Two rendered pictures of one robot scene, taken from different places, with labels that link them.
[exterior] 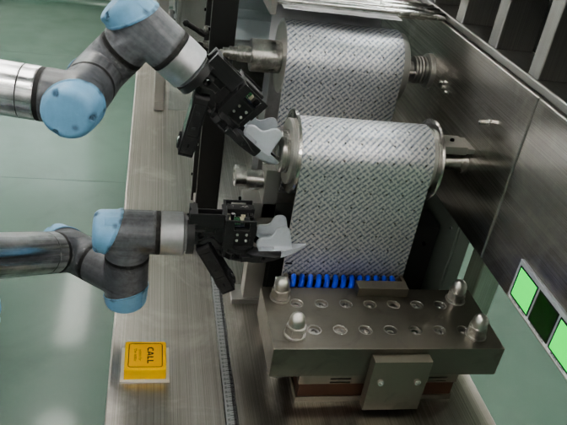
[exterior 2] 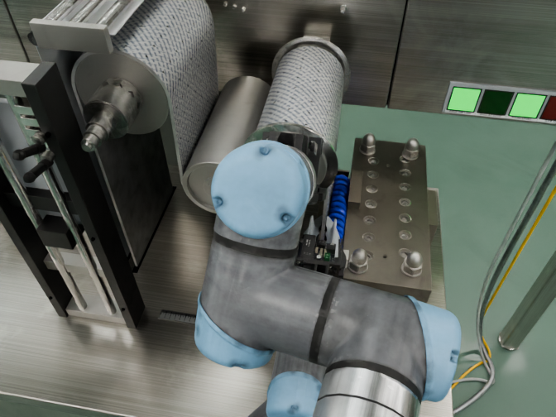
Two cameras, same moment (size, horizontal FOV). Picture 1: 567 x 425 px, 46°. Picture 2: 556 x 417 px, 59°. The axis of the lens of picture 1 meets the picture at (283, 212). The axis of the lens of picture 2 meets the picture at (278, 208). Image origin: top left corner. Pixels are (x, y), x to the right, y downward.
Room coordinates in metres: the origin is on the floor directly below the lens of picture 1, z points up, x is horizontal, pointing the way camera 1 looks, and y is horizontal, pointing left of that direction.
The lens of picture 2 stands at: (0.84, 0.52, 1.74)
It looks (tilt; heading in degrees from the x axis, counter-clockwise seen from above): 47 degrees down; 294
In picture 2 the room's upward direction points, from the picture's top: straight up
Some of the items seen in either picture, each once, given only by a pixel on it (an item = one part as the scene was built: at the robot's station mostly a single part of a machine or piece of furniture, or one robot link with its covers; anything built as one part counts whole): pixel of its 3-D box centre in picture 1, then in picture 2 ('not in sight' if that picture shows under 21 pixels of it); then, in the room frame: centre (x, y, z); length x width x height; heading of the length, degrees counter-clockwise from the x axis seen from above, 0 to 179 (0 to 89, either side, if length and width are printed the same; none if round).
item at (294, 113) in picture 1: (290, 151); (289, 162); (1.05, 0.00, 1.25); 0.15 x 0.01 x 0.15; 14
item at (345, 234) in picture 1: (352, 237); (330, 178); (1.02, -0.13, 1.11); 0.23 x 0.01 x 0.18; 104
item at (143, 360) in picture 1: (145, 360); not in sight; (0.84, 0.19, 0.91); 0.07 x 0.07 x 0.02; 14
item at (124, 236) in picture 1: (126, 233); (299, 381); (0.93, 0.26, 1.11); 0.11 x 0.08 x 0.09; 104
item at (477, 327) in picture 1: (478, 325); (412, 146); (0.91, -0.36, 1.05); 0.04 x 0.04 x 0.04
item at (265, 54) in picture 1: (265, 56); (113, 107); (1.29, 0.09, 1.34); 0.06 x 0.06 x 0.06; 14
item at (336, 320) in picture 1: (376, 330); (385, 213); (0.91, -0.20, 1.00); 0.40 x 0.16 x 0.06; 104
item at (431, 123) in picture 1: (426, 159); (310, 74); (1.11, -0.24, 1.25); 0.15 x 0.01 x 0.15; 14
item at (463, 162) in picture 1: (445, 160); not in sight; (1.12, -0.28, 1.25); 0.07 x 0.04 x 0.04; 104
